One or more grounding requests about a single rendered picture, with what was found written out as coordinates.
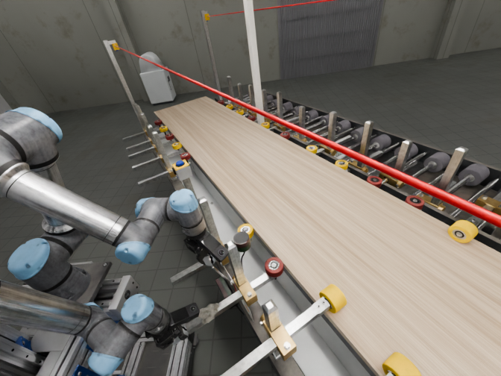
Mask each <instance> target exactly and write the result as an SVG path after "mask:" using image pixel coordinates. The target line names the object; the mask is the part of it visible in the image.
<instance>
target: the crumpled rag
mask: <svg viewBox="0 0 501 376"><path fill-rule="evenodd" d="M218 308H219V305H218V303H215V304H208V306H207V307H205V308H201V309H200V313H199V316H198V317H199V318H202V319H203V321H202V323H203V324H205V323H209V322H210V321H211V320H213V319H214V315H215V314H216V313H217V312H218Z"/></svg>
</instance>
